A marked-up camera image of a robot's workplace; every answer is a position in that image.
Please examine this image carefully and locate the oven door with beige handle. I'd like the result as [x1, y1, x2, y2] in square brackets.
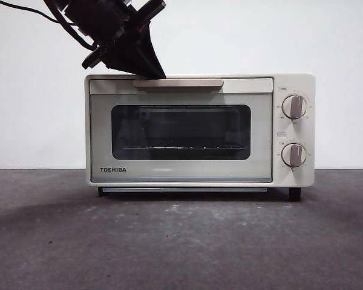
[89, 77, 274, 184]

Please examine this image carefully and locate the metal crumb tray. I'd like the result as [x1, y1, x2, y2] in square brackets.
[102, 187, 269, 193]

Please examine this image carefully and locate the beige oven control knob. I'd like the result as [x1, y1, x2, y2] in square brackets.
[281, 142, 308, 168]
[281, 94, 309, 119]

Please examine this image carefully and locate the white Toshiba toaster oven body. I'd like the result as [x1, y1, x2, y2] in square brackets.
[84, 73, 316, 202]

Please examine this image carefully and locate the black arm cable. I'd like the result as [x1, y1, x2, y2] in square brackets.
[0, 0, 99, 52]

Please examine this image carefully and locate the wire oven rack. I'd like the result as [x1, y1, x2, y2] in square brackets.
[123, 146, 244, 151]

